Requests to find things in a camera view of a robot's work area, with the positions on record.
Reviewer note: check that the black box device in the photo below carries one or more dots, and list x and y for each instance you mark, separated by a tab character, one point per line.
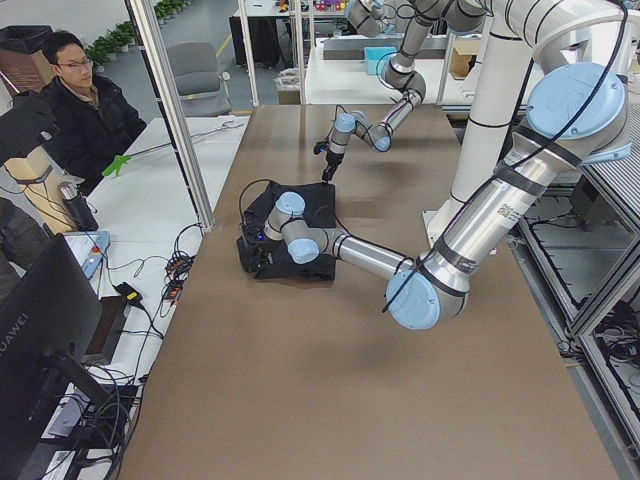
101	350

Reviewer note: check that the aluminium frame post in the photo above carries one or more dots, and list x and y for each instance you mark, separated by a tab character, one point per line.
149	39

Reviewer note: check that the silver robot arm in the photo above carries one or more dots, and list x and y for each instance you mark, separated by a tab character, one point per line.
396	71
551	97

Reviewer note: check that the black power strip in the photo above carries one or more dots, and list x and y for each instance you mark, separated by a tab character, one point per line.
177	271

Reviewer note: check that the grey office chair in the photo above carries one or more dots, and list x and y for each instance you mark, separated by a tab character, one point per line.
200	84

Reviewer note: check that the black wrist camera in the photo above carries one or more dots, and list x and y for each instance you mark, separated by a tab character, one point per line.
320	147
252	230

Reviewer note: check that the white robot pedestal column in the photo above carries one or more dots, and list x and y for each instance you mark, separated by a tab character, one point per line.
515	29

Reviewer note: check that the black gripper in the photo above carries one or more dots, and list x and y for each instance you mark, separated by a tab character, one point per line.
258	248
332	159

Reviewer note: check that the cardboard box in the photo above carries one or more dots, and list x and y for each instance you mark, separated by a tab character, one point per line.
463	57

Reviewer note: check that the blue plastic bin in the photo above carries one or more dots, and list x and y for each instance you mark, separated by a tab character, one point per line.
376	59

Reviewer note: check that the seated man black jacket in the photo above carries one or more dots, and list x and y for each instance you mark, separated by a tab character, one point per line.
94	122

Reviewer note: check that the black graphic t-shirt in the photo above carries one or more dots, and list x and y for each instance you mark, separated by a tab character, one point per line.
301	220

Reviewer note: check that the black power adapter yellow label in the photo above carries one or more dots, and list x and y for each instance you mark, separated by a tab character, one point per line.
132	295

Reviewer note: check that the black Huawei monitor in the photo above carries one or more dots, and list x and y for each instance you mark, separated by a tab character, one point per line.
47	324

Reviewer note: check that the blue teach pendant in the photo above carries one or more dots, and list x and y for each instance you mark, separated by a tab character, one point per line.
89	248

